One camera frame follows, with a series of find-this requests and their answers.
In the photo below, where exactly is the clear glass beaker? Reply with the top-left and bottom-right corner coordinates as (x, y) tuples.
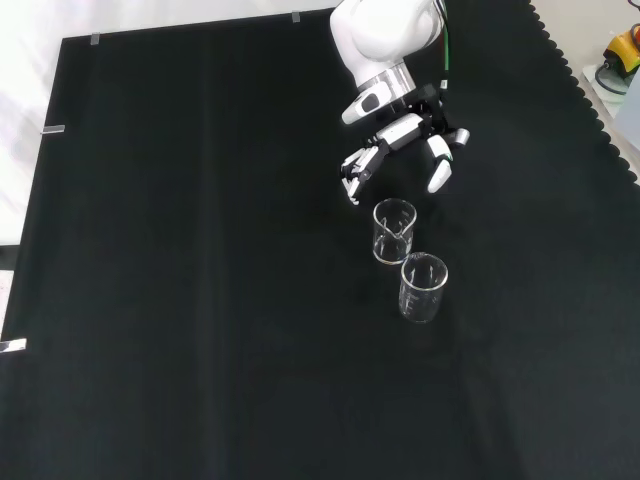
(371, 197), (418, 266)
(398, 251), (450, 325)

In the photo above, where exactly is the yellow stop button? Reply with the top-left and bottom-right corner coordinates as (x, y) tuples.
(602, 22), (640, 79)

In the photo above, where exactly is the pale board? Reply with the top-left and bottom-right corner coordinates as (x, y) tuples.
(579, 63), (632, 121)

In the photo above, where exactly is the green cable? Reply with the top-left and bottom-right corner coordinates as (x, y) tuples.
(434, 0), (451, 91)

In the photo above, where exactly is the black bench cloth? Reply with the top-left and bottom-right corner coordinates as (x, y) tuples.
(0, 0), (640, 480)

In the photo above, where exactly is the stop button cable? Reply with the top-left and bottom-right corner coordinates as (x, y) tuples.
(592, 62), (630, 96)

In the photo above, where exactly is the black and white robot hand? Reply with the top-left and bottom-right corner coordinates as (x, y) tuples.
(339, 83), (471, 207)

